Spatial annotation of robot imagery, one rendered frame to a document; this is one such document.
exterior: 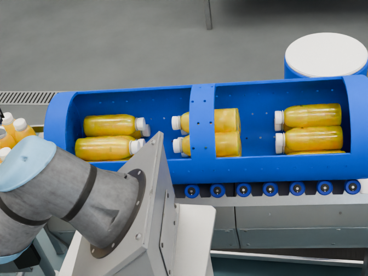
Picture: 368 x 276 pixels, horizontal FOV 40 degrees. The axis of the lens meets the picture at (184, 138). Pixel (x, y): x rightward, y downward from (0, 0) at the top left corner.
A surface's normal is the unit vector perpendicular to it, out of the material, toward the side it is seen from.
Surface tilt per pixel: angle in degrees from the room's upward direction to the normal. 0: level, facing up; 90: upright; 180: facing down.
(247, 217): 71
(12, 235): 85
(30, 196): 80
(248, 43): 0
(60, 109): 12
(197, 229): 0
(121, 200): 33
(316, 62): 0
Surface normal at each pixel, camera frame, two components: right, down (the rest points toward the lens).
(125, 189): 0.34, -0.64
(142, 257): -0.07, 0.68
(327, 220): -0.12, 0.40
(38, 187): 0.22, 0.36
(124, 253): -0.79, -0.48
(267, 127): -0.14, 0.12
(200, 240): -0.14, -0.73
